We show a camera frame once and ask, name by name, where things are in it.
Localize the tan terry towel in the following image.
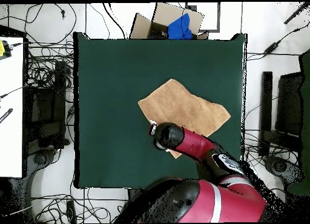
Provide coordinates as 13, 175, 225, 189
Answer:
137, 78, 231, 159

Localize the dark green table cloth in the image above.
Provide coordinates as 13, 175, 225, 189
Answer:
73, 31, 248, 189

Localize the blue cloth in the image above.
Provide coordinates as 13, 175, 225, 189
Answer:
167, 13, 194, 40

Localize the black computer tower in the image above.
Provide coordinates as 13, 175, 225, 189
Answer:
25, 61, 67, 150

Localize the brown cardboard box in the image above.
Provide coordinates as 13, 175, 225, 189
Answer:
129, 2, 209, 40

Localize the black round base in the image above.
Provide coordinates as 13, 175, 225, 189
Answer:
263, 155, 303, 185

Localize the white desk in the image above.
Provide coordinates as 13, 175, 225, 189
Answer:
0, 36, 24, 179

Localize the black power adapter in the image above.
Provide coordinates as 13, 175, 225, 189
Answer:
263, 41, 282, 55

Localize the yellow and black tool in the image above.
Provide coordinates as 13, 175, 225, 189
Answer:
0, 40, 12, 58

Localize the black slanted bar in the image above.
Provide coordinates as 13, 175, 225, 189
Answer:
283, 2, 310, 25

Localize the black upright post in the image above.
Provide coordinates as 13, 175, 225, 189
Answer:
258, 71, 274, 157

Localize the black square frame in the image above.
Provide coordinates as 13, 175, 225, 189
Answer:
185, 2, 221, 33

